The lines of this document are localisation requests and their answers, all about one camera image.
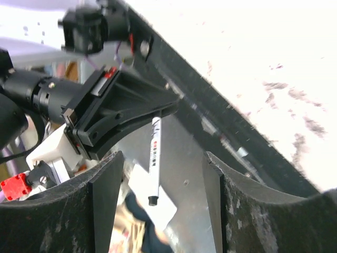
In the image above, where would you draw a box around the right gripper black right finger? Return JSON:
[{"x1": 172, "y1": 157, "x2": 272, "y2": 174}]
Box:
[{"x1": 202, "y1": 152, "x2": 336, "y2": 252}]

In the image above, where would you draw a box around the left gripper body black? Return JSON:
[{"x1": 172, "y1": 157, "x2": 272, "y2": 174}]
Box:
[{"x1": 32, "y1": 67, "x2": 118, "y2": 160}]

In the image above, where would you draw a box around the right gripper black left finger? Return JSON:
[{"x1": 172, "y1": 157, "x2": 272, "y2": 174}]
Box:
[{"x1": 1, "y1": 151, "x2": 124, "y2": 252}]

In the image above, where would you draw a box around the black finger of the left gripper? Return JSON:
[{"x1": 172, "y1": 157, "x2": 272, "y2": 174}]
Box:
[
  {"x1": 73, "y1": 101, "x2": 178, "y2": 160},
  {"x1": 92, "y1": 70, "x2": 179, "y2": 111}
]

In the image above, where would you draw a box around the black whiteboard marker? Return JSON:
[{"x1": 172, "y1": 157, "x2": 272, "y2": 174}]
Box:
[{"x1": 148, "y1": 116, "x2": 162, "y2": 206}]

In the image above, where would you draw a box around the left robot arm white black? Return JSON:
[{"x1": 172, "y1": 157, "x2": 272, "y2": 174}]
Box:
[{"x1": 1, "y1": 1, "x2": 179, "y2": 160}]

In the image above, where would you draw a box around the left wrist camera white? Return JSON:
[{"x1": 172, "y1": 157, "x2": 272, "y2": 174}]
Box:
[{"x1": 26, "y1": 124, "x2": 83, "y2": 184}]

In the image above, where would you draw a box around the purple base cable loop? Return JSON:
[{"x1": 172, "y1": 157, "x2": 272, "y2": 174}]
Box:
[{"x1": 86, "y1": 41, "x2": 124, "y2": 71}]

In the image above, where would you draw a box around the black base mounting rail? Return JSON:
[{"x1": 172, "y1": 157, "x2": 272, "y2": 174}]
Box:
[{"x1": 117, "y1": 1, "x2": 318, "y2": 198}]

